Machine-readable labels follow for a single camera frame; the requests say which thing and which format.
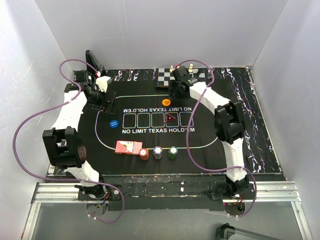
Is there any green poker chip stack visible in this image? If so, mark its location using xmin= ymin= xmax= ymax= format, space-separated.
xmin=167 ymin=146 xmax=178 ymax=159

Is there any black poker table mat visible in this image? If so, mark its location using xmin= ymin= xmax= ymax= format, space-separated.
xmin=65 ymin=67 xmax=254 ymax=176

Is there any yellow big blind button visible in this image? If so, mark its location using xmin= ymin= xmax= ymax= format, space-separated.
xmin=162 ymin=98 xmax=171 ymax=107

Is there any red-backed playing card deck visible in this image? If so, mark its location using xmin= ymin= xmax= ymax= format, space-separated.
xmin=126 ymin=141 xmax=143 ymax=155

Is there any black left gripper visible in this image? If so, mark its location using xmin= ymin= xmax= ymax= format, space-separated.
xmin=87 ymin=86 xmax=116 ymax=114

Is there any black card dealer shoe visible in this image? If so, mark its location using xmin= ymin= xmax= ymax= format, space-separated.
xmin=85 ymin=50 xmax=107 ymax=76

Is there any red playing card box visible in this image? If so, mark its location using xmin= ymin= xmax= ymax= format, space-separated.
xmin=114 ymin=140 xmax=134 ymax=155

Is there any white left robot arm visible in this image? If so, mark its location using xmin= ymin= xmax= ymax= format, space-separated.
xmin=42 ymin=70 xmax=112 ymax=200

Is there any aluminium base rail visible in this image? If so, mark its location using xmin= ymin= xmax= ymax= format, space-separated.
xmin=32 ymin=181 xmax=301 ymax=203

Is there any black white chessboard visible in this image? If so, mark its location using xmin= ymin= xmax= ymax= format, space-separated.
xmin=155 ymin=68 xmax=208 ymax=92

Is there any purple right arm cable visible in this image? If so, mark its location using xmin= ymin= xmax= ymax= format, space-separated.
xmin=176 ymin=59 xmax=258 ymax=219

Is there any black triangular all-in marker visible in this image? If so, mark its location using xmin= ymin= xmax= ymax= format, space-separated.
xmin=164 ymin=113 xmax=176 ymax=123

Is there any white chess piece right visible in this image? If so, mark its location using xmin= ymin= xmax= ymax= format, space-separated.
xmin=188 ymin=63 xmax=193 ymax=73

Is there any red poker chip stack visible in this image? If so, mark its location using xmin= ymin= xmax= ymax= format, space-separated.
xmin=139 ymin=148 xmax=149 ymax=161

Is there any white chess piece left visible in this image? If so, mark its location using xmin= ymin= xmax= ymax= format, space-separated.
xmin=169 ymin=65 xmax=174 ymax=73

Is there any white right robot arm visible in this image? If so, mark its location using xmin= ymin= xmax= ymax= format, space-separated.
xmin=168 ymin=66 xmax=249 ymax=199

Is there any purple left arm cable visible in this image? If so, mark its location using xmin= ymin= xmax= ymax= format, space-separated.
xmin=11 ymin=58 xmax=126 ymax=223

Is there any white chess piece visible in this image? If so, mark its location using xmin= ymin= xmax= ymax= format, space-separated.
xmin=169 ymin=65 xmax=174 ymax=73
xmin=188 ymin=63 xmax=193 ymax=73

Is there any blue small blind button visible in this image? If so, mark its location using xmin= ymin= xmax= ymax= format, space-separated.
xmin=109 ymin=119 xmax=119 ymax=129

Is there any black case corner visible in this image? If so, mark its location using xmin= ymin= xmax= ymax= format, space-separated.
xmin=215 ymin=223 xmax=277 ymax=240

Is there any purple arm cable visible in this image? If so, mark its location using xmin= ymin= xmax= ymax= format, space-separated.
xmin=176 ymin=59 xmax=258 ymax=219
xmin=11 ymin=58 xmax=126 ymax=223

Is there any blue poker chip stack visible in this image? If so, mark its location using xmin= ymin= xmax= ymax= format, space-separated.
xmin=152 ymin=146 xmax=163 ymax=160

